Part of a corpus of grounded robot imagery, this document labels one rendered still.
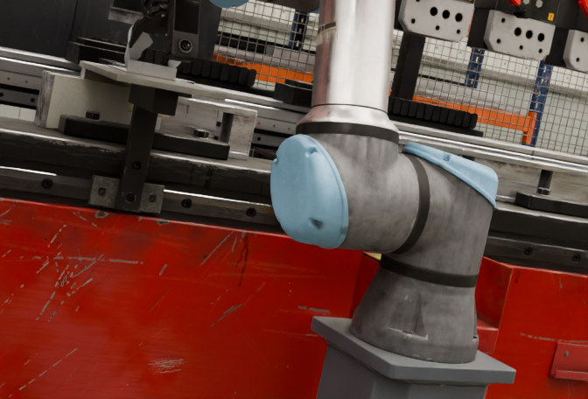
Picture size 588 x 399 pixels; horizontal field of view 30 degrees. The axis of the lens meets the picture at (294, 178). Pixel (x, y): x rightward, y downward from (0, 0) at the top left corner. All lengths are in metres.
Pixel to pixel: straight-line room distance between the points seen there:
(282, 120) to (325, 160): 1.18
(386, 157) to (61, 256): 0.81
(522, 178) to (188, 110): 0.75
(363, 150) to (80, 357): 0.88
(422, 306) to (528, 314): 1.04
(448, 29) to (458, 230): 0.98
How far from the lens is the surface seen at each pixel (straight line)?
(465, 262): 1.26
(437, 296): 1.26
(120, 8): 1.97
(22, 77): 2.18
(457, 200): 1.24
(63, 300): 1.88
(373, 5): 1.22
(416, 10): 2.15
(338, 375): 1.30
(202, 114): 2.00
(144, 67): 1.84
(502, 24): 2.25
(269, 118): 2.32
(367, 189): 1.17
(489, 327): 1.88
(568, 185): 2.42
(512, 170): 2.33
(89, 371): 1.93
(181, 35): 1.73
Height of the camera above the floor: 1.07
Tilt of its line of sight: 6 degrees down
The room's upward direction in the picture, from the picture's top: 12 degrees clockwise
